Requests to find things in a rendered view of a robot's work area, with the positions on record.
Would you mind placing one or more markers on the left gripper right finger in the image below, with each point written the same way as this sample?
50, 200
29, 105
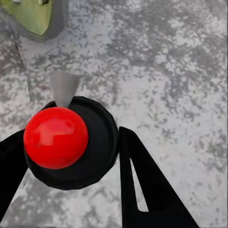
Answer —
166, 210

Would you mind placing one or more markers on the insectifuge atomizer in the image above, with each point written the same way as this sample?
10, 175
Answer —
73, 141

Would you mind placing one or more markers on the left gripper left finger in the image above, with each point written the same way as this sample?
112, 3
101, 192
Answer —
13, 167

